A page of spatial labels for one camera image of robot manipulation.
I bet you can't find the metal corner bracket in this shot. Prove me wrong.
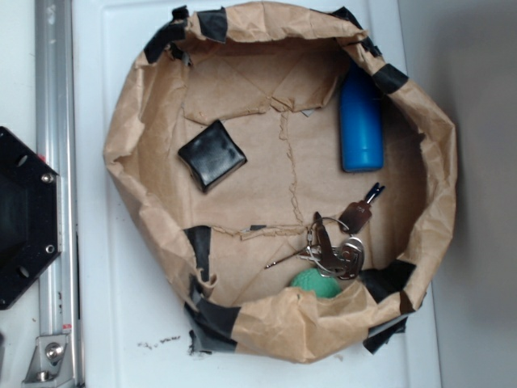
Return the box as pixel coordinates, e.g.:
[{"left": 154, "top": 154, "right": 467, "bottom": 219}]
[{"left": 21, "top": 334, "right": 74, "bottom": 387}]

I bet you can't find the aluminium frame rail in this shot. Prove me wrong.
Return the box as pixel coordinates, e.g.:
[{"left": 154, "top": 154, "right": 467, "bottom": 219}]
[{"left": 35, "top": 1, "right": 85, "bottom": 387}]

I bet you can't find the blue plastic bottle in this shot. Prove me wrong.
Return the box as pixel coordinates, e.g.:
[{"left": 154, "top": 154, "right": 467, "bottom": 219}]
[{"left": 339, "top": 62, "right": 384, "bottom": 172}]

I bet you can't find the brown tagged key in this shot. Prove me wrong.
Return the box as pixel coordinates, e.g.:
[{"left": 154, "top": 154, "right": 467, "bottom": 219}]
[{"left": 338, "top": 183, "right": 385, "bottom": 234}]

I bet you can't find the brown paper bag basket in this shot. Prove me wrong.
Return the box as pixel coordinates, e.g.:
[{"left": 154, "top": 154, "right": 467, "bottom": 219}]
[{"left": 104, "top": 2, "right": 457, "bottom": 363}]

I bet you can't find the black box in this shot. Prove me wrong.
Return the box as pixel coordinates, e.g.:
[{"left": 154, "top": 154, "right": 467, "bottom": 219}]
[{"left": 178, "top": 120, "right": 247, "bottom": 193}]

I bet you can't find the silver key bunch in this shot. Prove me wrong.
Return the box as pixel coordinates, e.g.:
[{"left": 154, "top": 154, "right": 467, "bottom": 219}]
[{"left": 264, "top": 212, "right": 365, "bottom": 280}]

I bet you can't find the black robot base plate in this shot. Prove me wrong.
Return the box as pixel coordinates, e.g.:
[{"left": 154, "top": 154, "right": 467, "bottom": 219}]
[{"left": 1, "top": 127, "right": 60, "bottom": 310}]

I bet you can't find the green golf ball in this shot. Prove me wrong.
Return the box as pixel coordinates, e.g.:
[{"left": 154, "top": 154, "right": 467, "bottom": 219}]
[{"left": 289, "top": 268, "right": 342, "bottom": 298}]

